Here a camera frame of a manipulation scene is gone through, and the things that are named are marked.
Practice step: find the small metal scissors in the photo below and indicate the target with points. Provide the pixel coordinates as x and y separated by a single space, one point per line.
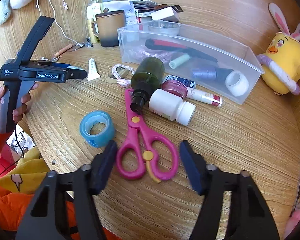
56 59

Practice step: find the yellow chick plush toy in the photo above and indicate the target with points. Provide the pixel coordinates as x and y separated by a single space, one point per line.
287 55

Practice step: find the yellow green spray bottle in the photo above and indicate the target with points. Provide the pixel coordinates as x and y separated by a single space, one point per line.
95 7

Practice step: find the pink plastic scissors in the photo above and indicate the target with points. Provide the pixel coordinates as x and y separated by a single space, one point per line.
132 120

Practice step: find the white tape roll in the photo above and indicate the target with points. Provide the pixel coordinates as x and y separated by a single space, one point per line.
237 85

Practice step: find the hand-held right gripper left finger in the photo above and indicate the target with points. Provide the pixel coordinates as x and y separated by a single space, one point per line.
105 165

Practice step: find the pink round jar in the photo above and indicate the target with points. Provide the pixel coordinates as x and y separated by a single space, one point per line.
175 87

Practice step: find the dark green pump bottle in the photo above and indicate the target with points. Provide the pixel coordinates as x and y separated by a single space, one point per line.
147 73

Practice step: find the person's left hand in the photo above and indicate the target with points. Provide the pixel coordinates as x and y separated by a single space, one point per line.
21 110

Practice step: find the dark brown hair clip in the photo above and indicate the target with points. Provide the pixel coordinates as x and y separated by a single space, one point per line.
173 7

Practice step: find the yellow printed cloth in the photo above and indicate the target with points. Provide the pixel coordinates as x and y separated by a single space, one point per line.
27 171

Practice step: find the person's left forearm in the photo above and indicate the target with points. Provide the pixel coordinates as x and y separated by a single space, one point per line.
0 135

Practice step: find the bowl of beads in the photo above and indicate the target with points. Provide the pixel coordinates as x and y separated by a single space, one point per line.
165 27

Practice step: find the stack of booklets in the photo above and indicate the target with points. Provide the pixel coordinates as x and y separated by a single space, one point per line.
143 10

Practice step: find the blue tape roll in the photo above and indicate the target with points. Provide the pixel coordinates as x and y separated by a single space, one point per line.
107 132

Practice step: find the white printed paper bag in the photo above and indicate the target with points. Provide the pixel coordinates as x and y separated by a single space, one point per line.
118 11

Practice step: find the clear plastic storage box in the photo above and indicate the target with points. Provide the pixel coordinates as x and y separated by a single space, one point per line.
250 70

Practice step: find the red black lint brush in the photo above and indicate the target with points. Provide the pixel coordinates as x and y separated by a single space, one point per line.
170 45

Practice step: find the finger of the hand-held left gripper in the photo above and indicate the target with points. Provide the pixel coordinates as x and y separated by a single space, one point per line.
61 65
76 74

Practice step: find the brown ceramic mug with lid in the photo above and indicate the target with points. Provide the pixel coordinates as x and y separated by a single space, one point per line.
111 28

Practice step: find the pink wooden stick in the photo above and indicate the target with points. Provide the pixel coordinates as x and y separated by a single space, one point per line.
63 49

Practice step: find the orange jacket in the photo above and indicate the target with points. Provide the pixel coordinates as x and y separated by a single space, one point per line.
5 207

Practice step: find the white cardboard box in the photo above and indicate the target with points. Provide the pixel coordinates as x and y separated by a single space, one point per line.
165 14

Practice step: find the beige tube with red cap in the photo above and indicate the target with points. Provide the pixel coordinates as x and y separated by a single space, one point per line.
205 97

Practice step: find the purple tube with black cap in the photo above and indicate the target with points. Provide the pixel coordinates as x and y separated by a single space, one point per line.
205 73

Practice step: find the small white ointment tube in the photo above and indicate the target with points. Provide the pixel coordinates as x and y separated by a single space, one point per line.
93 71

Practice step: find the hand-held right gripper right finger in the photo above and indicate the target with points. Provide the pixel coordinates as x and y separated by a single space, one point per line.
191 166

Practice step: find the pale green plastic tube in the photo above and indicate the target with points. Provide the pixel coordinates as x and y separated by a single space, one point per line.
178 61

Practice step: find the pink soft object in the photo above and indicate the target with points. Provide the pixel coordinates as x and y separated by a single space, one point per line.
295 220

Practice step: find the blue card box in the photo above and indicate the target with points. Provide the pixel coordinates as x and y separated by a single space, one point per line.
187 81

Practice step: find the white pill bottle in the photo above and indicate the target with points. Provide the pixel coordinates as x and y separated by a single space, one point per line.
167 105

